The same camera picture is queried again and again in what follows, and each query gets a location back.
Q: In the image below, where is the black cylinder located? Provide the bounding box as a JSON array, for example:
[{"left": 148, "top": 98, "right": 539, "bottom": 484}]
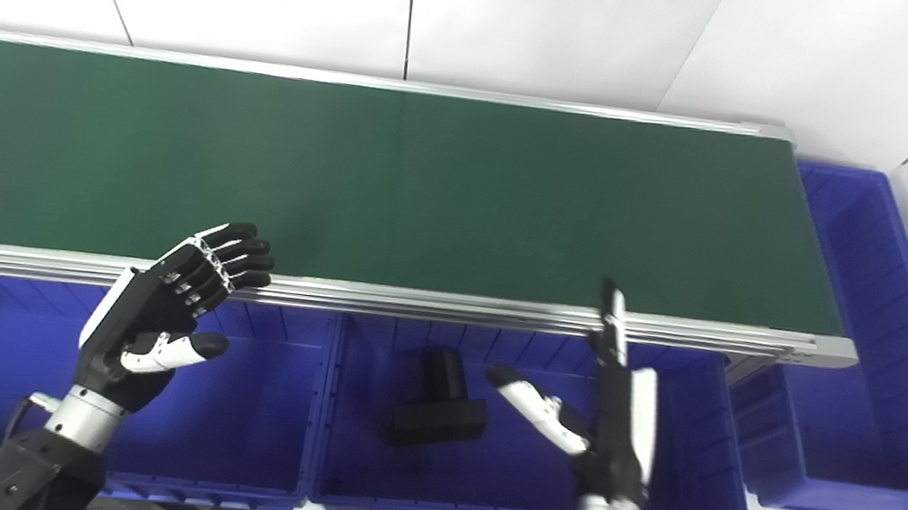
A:
[{"left": 383, "top": 341, "right": 497, "bottom": 458}]

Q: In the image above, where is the aluminium conveyor leg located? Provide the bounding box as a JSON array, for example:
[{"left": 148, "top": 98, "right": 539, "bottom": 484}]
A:
[{"left": 720, "top": 349, "right": 782, "bottom": 392}]

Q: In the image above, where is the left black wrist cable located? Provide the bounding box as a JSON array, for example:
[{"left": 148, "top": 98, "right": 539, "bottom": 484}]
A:
[{"left": 2, "top": 389, "right": 62, "bottom": 451}]

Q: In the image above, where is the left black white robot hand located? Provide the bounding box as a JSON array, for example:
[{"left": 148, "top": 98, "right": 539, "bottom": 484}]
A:
[{"left": 70, "top": 203, "right": 280, "bottom": 431}]

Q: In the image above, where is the green conveyor belt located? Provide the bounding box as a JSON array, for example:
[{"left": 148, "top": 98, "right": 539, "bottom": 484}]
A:
[
  {"left": 0, "top": 41, "right": 868, "bottom": 349},
  {"left": 0, "top": 28, "right": 886, "bottom": 384}
]

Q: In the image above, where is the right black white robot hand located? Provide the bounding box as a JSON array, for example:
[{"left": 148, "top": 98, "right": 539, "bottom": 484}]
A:
[{"left": 472, "top": 265, "right": 676, "bottom": 509}]

